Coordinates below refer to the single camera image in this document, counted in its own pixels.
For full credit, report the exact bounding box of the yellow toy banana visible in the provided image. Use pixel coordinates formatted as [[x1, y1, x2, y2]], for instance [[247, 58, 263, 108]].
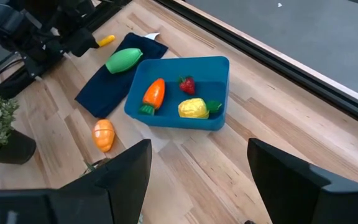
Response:
[[96, 34, 116, 48]]

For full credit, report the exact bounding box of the orange toy carrot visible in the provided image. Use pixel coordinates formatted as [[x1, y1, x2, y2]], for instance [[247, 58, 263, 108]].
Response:
[[139, 77, 167, 116]]

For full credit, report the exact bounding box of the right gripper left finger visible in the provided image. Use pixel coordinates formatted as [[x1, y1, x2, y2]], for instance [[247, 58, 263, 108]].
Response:
[[59, 139, 152, 224]]

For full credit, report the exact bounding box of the navy blue cloth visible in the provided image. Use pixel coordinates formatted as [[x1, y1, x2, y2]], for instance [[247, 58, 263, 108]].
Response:
[[75, 32, 169, 119]]

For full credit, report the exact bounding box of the orange toy croissant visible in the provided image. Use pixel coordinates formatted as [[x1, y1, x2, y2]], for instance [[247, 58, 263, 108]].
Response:
[[91, 119, 116, 153]]

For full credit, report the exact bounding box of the yellow toy pineapple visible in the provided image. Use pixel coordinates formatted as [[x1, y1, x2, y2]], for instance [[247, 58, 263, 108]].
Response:
[[177, 98, 223, 120]]

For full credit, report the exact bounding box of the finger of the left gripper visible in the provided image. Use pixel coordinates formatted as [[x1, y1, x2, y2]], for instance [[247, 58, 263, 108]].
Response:
[[63, 27, 101, 58]]

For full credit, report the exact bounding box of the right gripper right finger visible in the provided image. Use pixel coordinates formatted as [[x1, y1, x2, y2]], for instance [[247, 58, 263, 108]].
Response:
[[247, 138, 331, 224]]

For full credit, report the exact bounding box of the blue plastic tupperware bin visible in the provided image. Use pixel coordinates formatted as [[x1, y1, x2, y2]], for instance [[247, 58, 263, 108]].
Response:
[[124, 55, 231, 131]]

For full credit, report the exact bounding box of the green toy corn cob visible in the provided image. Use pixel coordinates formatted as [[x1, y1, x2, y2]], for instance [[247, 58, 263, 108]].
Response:
[[104, 47, 144, 75]]

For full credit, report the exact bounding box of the red toy strawberry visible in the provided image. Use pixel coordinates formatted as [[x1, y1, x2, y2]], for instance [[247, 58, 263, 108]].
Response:
[[178, 75, 196, 96]]

